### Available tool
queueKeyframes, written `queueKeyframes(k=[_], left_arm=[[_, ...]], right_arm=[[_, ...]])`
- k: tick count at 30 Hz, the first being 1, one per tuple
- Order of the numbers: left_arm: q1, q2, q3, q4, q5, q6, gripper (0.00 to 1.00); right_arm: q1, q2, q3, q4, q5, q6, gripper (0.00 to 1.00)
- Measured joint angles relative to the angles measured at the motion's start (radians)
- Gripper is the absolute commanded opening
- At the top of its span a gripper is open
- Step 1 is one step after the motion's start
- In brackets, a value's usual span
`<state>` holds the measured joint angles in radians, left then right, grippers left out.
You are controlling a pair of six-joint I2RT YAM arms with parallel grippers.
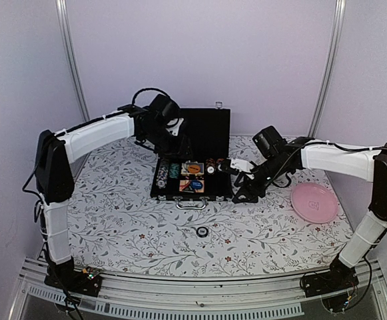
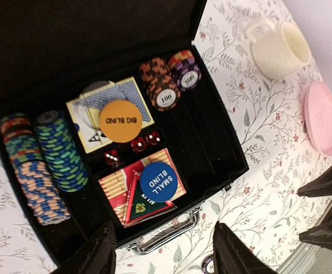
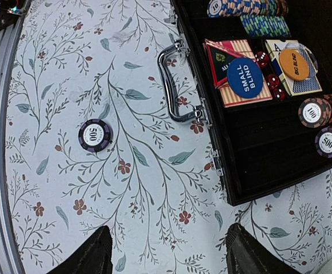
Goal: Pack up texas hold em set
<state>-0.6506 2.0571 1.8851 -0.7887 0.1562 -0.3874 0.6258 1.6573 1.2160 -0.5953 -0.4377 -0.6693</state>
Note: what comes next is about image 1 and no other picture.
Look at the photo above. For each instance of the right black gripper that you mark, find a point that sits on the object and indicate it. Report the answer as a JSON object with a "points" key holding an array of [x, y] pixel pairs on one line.
{"points": [[250, 192]]}

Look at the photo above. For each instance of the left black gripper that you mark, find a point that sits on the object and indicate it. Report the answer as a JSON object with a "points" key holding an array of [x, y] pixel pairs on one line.
{"points": [[179, 150]]}

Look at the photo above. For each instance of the blue card deck box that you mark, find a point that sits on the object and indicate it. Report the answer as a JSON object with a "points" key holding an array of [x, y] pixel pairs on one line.
{"points": [[185, 169]]}

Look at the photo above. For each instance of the black poker case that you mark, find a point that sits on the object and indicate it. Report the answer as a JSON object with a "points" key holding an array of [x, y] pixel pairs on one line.
{"points": [[208, 130]]}

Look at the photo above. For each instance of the black triangular token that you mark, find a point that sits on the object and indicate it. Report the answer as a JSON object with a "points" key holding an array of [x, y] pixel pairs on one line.
{"points": [[185, 186]]}

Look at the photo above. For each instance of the red card deck box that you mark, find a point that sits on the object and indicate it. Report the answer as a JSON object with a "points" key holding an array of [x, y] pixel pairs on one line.
{"points": [[191, 186]]}

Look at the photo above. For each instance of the blue round button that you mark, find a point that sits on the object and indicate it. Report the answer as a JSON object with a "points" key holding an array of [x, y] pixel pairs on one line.
{"points": [[197, 186]]}

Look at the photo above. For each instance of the orange round button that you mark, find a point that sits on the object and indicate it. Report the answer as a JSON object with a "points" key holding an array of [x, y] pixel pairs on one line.
{"points": [[196, 167]]}

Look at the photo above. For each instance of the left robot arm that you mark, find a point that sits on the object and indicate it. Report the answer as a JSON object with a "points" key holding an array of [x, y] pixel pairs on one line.
{"points": [[56, 152]]}

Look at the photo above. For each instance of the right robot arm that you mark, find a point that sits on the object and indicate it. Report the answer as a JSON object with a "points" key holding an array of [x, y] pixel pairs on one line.
{"points": [[364, 170]]}

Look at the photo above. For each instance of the teal chip stack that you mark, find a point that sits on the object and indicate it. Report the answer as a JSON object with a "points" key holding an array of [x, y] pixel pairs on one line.
{"points": [[174, 170]]}

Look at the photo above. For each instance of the orange chip stack left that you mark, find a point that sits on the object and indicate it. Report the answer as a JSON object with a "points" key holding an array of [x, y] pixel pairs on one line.
{"points": [[210, 166]]}

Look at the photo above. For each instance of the white black chip stack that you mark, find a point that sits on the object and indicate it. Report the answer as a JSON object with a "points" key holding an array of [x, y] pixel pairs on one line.
{"points": [[163, 173]]}

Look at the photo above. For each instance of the black white dealer chip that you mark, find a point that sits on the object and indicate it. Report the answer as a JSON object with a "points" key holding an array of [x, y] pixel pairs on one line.
{"points": [[202, 232]]}

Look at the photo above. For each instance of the pink plate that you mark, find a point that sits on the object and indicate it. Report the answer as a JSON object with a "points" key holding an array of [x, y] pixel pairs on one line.
{"points": [[314, 203]]}

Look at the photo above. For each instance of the floral tablecloth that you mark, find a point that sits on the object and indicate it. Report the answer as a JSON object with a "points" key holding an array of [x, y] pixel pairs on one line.
{"points": [[115, 225]]}

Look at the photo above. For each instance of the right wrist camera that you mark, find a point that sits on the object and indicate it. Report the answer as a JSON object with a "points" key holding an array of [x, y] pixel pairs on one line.
{"points": [[236, 166]]}

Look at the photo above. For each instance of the front aluminium rail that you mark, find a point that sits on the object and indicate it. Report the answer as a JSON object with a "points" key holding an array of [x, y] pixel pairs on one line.
{"points": [[131, 296]]}

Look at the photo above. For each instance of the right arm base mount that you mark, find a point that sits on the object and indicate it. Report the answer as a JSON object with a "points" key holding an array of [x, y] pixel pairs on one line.
{"points": [[338, 277]]}

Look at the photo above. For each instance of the left aluminium frame post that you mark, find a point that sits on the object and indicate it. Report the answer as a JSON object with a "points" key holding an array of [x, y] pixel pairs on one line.
{"points": [[64, 25]]}

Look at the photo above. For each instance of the aluminium frame post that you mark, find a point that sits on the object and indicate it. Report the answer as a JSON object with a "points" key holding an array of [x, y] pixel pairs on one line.
{"points": [[64, 25], [336, 33]]}

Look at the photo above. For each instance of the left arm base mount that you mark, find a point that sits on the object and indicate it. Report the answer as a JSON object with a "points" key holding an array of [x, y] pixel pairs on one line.
{"points": [[65, 277]]}

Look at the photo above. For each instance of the right aluminium frame post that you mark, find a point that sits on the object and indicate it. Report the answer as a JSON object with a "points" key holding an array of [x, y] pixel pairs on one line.
{"points": [[336, 33]]}

